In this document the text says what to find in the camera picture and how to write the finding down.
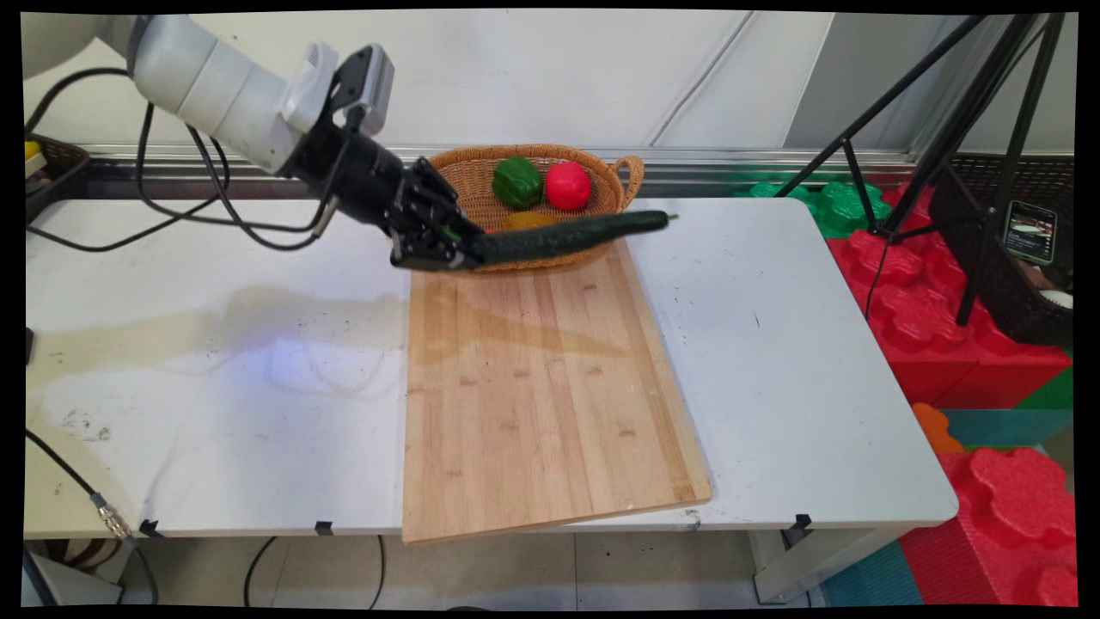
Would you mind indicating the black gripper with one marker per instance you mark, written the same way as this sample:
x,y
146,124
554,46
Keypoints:
x,y
361,176

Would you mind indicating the dark green toy cucumber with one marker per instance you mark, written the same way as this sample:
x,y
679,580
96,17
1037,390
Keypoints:
x,y
567,236

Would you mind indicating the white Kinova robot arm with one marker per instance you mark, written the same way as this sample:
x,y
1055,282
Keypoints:
x,y
206,82

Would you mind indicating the brown toy potato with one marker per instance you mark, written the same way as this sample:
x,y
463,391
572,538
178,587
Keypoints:
x,y
528,220

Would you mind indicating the green toy bell pepper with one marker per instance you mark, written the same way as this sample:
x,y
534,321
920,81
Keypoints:
x,y
516,182

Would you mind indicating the red toy tomato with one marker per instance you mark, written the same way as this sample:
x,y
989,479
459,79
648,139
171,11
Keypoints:
x,y
568,186

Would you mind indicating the bamboo cutting board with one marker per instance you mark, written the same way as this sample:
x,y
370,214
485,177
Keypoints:
x,y
541,395

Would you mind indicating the small dark basket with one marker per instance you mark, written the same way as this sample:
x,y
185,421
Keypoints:
x,y
56,176

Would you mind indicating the green foam building block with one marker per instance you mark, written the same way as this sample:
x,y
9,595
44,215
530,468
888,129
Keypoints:
x,y
838,206

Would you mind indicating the yellow object in basket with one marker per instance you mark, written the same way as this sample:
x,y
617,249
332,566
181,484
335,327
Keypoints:
x,y
32,155

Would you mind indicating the large red foam block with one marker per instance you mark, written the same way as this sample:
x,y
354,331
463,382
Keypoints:
x,y
919,309

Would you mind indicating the white table leg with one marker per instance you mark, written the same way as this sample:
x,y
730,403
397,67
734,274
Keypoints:
x,y
808,559

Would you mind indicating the orange foam piece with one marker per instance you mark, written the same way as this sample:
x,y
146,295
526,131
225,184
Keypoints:
x,y
935,427

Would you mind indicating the dark woven storage basket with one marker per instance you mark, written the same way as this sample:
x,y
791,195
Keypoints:
x,y
997,266

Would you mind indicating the smartphone with lit screen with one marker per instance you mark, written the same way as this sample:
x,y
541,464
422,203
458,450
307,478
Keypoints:
x,y
1030,232

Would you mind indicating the teal foam floor mat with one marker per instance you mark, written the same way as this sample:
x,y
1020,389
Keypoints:
x,y
1005,427

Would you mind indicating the white object in basket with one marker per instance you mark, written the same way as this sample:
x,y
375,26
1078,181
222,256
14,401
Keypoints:
x,y
1057,300

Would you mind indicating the red foam block with studs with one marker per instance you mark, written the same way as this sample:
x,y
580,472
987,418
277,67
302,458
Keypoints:
x,y
1005,524

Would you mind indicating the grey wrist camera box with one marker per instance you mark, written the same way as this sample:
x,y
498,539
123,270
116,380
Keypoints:
x,y
368,86

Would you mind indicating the aluminium wall rail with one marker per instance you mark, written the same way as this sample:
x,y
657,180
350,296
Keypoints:
x,y
730,168

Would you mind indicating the black camera tripod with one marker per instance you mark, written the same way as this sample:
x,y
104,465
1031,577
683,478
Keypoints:
x,y
962,129

